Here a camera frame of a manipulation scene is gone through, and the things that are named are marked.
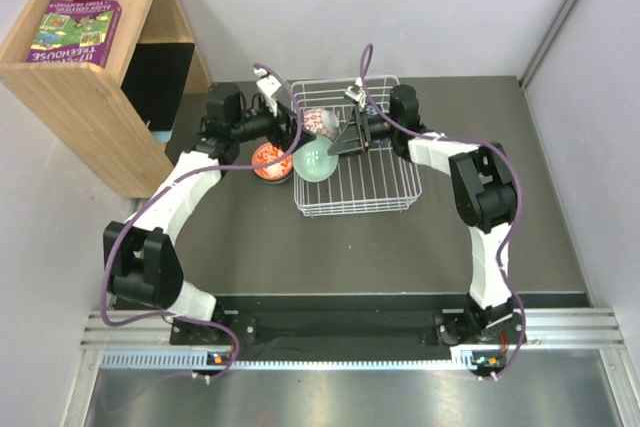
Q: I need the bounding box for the wooden shelf unit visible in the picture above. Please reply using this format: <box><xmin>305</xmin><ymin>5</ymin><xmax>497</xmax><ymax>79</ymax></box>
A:
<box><xmin>1</xmin><ymin>0</ymin><xmax>194</xmax><ymax>198</ymax></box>

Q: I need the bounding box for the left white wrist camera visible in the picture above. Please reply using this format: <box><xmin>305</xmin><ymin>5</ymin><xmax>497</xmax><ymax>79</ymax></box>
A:
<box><xmin>256</xmin><ymin>74</ymin><xmax>282</xmax><ymax>117</ymax></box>

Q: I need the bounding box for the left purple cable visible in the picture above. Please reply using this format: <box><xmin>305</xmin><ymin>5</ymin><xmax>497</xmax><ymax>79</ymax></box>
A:
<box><xmin>99</xmin><ymin>62</ymin><xmax>304</xmax><ymax>382</ymax></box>

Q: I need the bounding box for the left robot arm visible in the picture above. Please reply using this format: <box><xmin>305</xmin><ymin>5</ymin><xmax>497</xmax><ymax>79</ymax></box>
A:
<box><xmin>101</xmin><ymin>74</ymin><xmax>315</xmax><ymax>344</ymax></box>

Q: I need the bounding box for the purple treehouse book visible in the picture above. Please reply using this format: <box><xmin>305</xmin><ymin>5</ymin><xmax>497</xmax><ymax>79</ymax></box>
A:
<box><xmin>26</xmin><ymin>0</ymin><xmax>122</xmax><ymax>68</ymax></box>

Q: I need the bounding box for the pale green bowl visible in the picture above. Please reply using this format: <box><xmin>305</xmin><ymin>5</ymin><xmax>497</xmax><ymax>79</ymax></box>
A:
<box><xmin>293</xmin><ymin>136</ymin><xmax>339</xmax><ymax>183</ymax></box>

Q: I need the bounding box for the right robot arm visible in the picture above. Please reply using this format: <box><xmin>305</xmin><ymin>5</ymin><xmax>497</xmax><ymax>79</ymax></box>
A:
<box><xmin>328</xmin><ymin>82</ymin><xmax>521</xmax><ymax>346</ymax></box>

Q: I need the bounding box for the white wire dish rack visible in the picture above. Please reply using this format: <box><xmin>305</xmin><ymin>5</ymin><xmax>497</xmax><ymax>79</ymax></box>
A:
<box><xmin>292</xmin><ymin>78</ymin><xmax>422</xmax><ymax>217</ymax></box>

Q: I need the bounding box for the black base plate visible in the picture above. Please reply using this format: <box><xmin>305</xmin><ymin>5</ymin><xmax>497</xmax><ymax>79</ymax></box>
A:
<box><xmin>169</xmin><ymin>292</ymin><xmax>529</xmax><ymax>361</ymax></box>

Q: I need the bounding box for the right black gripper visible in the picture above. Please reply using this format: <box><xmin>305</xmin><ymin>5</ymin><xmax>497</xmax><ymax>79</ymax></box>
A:
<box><xmin>328</xmin><ymin>106</ymin><xmax>400</xmax><ymax>161</ymax></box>

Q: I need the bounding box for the aluminium rail frame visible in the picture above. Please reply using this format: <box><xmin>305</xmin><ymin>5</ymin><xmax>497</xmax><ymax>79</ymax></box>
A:
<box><xmin>80</xmin><ymin>308</ymin><xmax>624</xmax><ymax>375</ymax></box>

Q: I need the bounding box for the red floral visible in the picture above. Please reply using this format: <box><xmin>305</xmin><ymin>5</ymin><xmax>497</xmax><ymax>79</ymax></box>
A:
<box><xmin>251</xmin><ymin>142</ymin><xmax>293</xmax><ymax>184</ymax></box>

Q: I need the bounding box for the red patterned white bowl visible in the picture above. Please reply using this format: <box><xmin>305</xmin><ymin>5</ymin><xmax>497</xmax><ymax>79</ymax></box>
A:
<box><xmin>303</xmin><ymin>108</ymin><xmax>340</xmax><ymax>140</ymax></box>

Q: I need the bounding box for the orange red patterned bowl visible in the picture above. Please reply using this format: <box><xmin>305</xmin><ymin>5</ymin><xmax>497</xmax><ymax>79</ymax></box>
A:
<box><xmin>366</xmin><ymin>104</ymin><xmax>392</xmax><ymax>143</ymax></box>

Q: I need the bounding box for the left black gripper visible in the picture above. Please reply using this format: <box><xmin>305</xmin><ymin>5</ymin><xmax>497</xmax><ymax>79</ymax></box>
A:
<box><xmin>229</xmin><ymin>97</ymin><xmax>314</xmax><ymax>154</ymax></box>

